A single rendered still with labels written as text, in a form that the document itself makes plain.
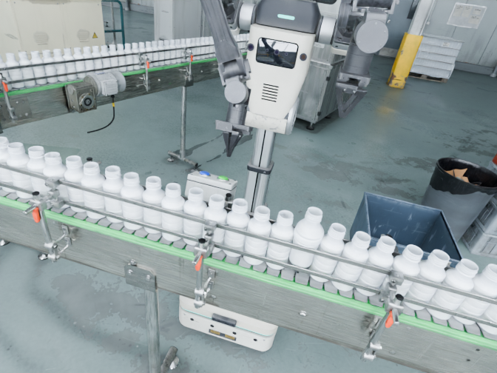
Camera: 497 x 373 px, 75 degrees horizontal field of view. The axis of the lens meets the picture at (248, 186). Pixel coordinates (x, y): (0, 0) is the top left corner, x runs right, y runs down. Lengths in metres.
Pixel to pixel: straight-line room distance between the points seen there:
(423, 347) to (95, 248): 0.93
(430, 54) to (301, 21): 8.90
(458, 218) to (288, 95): 1.97
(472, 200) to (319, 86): 2.35
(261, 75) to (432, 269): 0.84
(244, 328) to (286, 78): 1.19
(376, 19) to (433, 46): 9.39
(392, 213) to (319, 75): 3.08
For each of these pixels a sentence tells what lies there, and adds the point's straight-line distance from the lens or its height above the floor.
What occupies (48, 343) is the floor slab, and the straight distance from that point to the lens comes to 2.03.
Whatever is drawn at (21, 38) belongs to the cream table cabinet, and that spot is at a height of 0.77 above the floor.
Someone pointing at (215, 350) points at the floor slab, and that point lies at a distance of 1.88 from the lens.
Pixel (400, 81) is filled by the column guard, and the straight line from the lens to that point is 8.37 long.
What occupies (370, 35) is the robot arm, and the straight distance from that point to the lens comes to 0.70.
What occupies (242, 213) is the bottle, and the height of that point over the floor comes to 1.15.
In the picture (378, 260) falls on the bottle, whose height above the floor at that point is 1.12.
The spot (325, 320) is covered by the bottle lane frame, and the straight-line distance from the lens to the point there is 0.94.
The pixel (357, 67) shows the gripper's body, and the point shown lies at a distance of 0.77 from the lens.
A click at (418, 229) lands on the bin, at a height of 0.83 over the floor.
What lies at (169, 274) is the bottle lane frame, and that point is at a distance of 0.98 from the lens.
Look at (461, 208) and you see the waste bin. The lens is 2.84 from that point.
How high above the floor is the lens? 1.63
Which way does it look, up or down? 33 degrees down
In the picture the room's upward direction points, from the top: 9 degrees clockwise
